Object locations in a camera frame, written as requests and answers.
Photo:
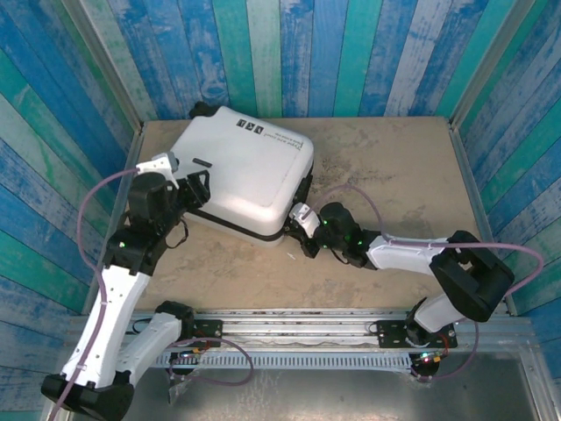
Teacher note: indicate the aluminium corner post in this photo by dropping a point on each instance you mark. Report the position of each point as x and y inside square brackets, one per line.
[103, 57]
[493, 57]

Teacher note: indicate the grey metal sheet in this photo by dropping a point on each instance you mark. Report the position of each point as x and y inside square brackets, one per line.
[328, 399]

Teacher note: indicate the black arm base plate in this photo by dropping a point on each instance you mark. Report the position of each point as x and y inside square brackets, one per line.
[210, 331]
[390, 333]

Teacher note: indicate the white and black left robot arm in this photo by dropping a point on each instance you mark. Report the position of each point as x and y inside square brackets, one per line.
[114, 316]

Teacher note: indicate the aluminium mounting rail frame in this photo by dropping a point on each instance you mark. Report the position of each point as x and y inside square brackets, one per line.
[298, 329]

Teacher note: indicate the white hard-shell suitcase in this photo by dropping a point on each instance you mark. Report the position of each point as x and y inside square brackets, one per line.
[245, 175]

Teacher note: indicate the small circuit board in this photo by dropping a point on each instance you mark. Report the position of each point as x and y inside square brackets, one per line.
[190, 354]
[428, 357]

